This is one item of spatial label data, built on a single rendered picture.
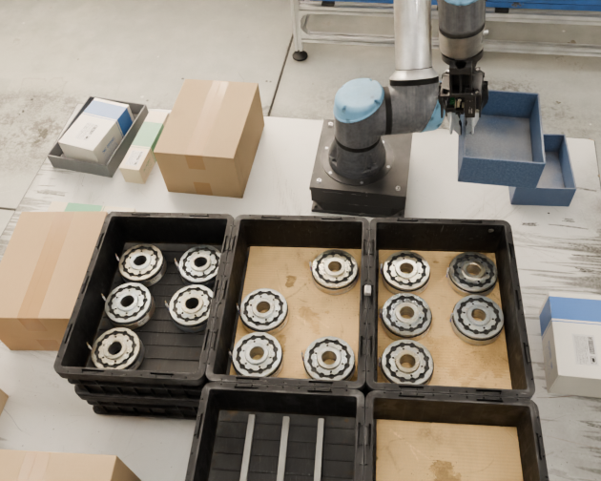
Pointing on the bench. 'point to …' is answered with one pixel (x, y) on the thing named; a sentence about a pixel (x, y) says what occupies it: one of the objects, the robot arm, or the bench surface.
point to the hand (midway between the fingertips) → (463, 126)
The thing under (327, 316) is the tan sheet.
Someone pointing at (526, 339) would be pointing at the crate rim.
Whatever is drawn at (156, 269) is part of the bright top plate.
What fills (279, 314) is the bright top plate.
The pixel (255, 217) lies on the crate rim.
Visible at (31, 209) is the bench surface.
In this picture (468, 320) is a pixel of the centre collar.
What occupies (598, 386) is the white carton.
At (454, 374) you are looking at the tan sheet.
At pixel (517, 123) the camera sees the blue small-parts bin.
